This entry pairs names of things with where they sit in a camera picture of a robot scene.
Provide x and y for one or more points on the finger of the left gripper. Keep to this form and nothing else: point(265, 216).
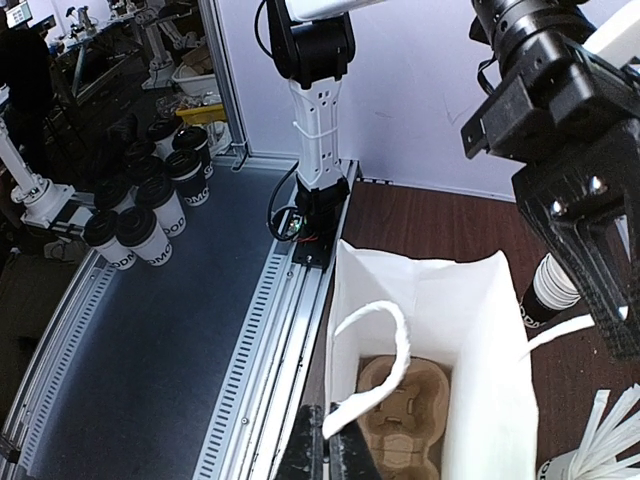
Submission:
point(583, 203)

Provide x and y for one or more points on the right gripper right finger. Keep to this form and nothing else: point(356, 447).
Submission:
point(350, 457)

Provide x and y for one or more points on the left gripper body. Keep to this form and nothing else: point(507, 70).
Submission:
point(556, 94)

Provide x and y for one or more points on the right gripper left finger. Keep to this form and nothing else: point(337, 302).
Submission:
point(303, 456)

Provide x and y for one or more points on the cardboard cup carrier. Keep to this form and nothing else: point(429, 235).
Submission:
point(404, 433)

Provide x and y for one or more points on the brown paper bag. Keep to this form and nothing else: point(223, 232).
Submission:
point(388, 310)

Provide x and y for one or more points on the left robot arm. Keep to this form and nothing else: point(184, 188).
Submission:
point(312, 43)

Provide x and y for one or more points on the spare lidded coffee cups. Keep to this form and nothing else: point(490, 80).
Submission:
point(139, 213)

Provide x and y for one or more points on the stack of paper cups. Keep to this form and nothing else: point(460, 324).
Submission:
point(550, 292)

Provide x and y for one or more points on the white cup holding straws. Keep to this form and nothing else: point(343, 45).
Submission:
point(564, 467)

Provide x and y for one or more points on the wrapped straws bundle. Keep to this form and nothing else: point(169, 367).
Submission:
point(606, 436)

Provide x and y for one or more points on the white stand outside bench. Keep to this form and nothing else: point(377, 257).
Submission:
point(59, 208)

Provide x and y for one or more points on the aluminium frame rail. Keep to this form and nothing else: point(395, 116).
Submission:
point(191, 370)

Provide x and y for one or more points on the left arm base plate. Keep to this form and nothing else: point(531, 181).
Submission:
point(313, 244)

